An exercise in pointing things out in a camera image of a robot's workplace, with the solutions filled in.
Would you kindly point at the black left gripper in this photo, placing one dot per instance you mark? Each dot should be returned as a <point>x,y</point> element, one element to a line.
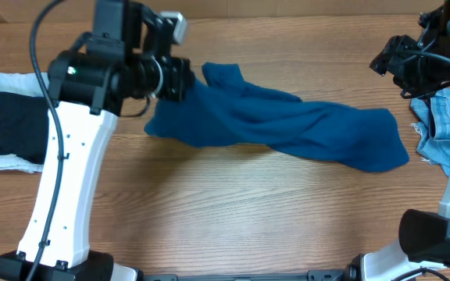
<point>181,76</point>

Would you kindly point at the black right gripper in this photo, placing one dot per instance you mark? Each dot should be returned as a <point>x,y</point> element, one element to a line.
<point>390,57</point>

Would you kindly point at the teal blue shirt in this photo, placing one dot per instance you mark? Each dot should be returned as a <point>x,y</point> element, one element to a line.
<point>224,109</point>

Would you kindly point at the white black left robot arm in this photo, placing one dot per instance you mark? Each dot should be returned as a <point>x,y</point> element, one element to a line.
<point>125,55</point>

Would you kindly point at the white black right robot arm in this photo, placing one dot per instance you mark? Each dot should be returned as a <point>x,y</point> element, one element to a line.
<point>423,244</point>

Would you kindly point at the light blue denim shorts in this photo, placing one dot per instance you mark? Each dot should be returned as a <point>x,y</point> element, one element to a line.
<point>434,129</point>

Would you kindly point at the light grey folded towel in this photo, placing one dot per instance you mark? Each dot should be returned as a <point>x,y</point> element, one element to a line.
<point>24,84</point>

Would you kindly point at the folded black garment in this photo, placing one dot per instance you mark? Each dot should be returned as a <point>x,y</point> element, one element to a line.
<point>23,126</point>

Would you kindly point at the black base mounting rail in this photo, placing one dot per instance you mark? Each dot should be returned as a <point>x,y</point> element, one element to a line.
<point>240,277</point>

